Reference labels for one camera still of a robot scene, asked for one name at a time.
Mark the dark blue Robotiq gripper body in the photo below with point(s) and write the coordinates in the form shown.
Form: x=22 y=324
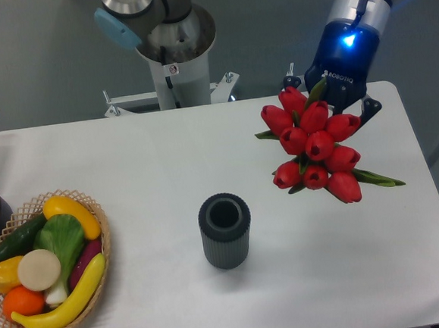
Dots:
x=344 y=57

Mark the red tulip bouquet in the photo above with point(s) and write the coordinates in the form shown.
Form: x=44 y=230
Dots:
x=306 y=130

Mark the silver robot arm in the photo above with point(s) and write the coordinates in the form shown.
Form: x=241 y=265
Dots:
x=142 y=16

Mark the dark grey ribbed vase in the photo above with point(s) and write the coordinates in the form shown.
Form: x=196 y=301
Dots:
x=224 y=222

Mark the yellow squash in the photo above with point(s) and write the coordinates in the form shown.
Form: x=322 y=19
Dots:
x=64 y=205

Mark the purple sweet potato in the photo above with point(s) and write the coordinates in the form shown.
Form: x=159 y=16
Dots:
x=90 y=250

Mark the green bok choy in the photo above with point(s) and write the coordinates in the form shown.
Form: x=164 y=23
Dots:
x=63 y=236

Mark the beige round disc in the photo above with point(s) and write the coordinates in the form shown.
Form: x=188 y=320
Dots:
x=39 y=270

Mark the green cucumber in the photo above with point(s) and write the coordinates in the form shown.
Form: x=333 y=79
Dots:
x=21 y=240

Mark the yellow banana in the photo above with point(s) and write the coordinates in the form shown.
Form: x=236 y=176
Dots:
x=75 y=303

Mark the yellow bell pepper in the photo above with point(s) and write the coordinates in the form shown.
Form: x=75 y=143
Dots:
x=9 y=274

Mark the orange fruit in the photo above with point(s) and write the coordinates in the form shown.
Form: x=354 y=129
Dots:
x=23 y=301

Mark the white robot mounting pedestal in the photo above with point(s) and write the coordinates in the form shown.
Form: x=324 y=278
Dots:
x=178 y=58

